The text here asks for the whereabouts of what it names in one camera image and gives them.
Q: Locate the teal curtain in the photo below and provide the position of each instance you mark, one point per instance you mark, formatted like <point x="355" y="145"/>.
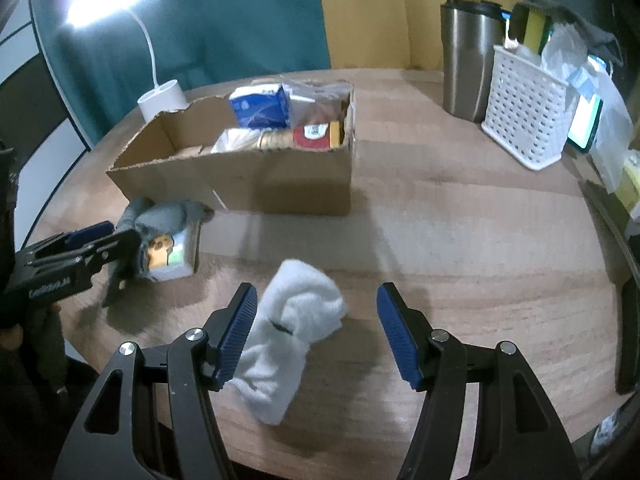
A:
<point x="225" y="20"/>

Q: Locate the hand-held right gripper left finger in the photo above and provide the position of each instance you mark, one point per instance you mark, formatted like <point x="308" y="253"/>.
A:
<point x="240" y="330"/>

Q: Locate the small yellow green carton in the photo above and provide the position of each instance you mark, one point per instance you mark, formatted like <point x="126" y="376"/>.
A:
<point x="175" y="260"/>

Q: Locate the grey cloth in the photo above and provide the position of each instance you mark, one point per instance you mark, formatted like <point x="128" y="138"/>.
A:
<point x="595" y="35"/>

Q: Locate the pale yellow box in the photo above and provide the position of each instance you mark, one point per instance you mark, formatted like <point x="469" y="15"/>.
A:
<point x="631" y="185"/>

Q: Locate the white desk lamp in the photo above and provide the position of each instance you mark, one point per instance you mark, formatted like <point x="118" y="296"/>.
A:
<point x="160" y="100"/>

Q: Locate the yellow curtain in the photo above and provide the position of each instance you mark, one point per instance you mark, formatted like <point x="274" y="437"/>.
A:
<point x="400" y="10"/>

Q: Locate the grey sock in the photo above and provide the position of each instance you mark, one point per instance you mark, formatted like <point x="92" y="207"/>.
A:
<point x="160" y="215"/>

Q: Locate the cardboard box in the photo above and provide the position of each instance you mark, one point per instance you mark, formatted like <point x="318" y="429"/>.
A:
<point x="280" y="185"/>

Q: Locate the gold and red can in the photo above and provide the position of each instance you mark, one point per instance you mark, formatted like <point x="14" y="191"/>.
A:
<point x="310" y="137"/>

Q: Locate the white plastic bag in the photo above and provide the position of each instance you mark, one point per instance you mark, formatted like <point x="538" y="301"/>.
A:
<point x="610" y="125"/>

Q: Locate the smartphone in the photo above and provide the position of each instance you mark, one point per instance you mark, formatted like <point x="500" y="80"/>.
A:
<point x="585" y="115"/>

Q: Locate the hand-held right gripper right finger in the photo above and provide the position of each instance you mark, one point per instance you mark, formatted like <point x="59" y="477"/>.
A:
<point x="397" y="330"/>

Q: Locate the white perforated basket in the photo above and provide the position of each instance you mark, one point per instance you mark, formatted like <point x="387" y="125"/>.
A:
<point x="525" y="110"/>

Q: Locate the black flat object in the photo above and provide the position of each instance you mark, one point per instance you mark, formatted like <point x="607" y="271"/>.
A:
<point x="630" y="335"/>

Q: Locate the white sock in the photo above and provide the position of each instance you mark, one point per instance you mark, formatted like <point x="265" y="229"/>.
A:
<point x="295" y="310"/>

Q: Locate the steel tumbler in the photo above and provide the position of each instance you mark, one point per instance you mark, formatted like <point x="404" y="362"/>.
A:
<point x="467" y="60"/>

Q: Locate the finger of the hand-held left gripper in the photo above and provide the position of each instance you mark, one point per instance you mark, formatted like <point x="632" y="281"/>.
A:
<point x="90" y="234"/>
<point x="110" y="250"/>

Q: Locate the yellow sponge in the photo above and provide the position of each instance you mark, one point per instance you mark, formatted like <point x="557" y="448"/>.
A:
<point x="535" y="30"/>

